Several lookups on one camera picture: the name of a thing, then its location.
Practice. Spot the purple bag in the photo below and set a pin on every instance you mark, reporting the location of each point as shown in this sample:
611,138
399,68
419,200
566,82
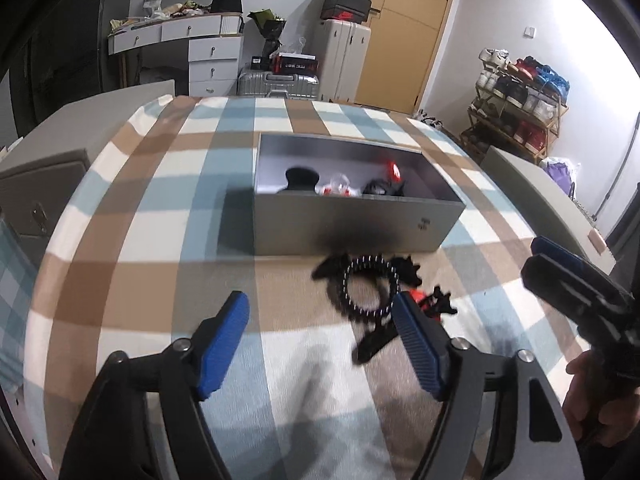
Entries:
557,175

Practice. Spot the small black box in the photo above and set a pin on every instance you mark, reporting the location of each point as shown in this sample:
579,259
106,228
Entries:
260,63

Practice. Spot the small red white trinket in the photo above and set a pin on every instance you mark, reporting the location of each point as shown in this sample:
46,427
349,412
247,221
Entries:
327,191

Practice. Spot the white upright suitcase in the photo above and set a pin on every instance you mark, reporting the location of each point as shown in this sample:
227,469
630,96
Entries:
340,60

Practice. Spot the person's right hand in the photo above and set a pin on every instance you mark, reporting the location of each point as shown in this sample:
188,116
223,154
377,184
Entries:
620,410

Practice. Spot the wooden door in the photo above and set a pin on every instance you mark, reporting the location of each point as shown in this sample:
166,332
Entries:
400,35

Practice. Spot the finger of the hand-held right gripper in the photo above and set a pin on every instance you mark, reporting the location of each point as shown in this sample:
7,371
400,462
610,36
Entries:
565,285
555,250

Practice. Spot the red black box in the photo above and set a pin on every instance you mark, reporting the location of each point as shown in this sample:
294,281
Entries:
295,64

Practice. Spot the white desk with drawers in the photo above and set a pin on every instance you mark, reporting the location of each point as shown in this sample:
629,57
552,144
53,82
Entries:
215,55

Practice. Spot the grey mop pole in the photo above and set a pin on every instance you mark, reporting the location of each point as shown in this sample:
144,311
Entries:
620,165

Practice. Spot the clutter of desk things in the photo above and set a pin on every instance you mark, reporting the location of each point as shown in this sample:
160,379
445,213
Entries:
165,10

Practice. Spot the blue checkered cloth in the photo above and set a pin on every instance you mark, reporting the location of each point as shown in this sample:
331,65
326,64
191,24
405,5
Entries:
10,285

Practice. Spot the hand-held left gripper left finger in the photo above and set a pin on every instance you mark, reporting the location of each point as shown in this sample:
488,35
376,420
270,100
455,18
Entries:
222,350

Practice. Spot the brown blue checkered tablecloth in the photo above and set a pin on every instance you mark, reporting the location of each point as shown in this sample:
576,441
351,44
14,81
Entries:
150,210

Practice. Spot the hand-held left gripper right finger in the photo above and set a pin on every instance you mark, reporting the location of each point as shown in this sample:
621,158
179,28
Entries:
420,350

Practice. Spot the wooden shoe rack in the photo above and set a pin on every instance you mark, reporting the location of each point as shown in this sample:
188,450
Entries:
559,130

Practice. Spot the rows of shoes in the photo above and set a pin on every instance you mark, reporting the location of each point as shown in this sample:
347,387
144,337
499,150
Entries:
545,77

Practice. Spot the clear plastic bag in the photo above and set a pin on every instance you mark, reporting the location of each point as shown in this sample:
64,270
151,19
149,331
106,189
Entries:
300,46

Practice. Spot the black shoe box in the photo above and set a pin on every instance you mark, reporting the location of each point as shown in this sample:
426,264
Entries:
345,5

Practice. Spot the dark grey refrigerator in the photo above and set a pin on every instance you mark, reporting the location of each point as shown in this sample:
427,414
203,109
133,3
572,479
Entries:
65,35

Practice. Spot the silver suitcase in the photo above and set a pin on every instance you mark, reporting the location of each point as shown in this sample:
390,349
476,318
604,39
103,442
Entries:
280,85

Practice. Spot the black skull hair clip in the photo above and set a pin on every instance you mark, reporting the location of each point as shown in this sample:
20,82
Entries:
382,188
300,177

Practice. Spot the pile of floor shoes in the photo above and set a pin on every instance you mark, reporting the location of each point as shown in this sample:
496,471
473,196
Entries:
430,118

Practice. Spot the grey bedside cabinet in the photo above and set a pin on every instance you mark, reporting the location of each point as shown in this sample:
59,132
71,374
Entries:
40,195
530,185

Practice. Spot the grey storage box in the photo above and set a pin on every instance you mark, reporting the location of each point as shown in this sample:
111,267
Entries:
350,225

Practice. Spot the red hair clip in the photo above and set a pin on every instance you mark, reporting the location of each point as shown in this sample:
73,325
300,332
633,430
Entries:
419,297
395,170

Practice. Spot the black bat wing hair clip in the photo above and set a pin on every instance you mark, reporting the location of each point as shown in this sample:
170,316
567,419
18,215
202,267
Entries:
406,266

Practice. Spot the black wrapped flower bouquet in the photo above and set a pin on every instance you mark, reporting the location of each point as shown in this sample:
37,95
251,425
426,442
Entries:
267,25

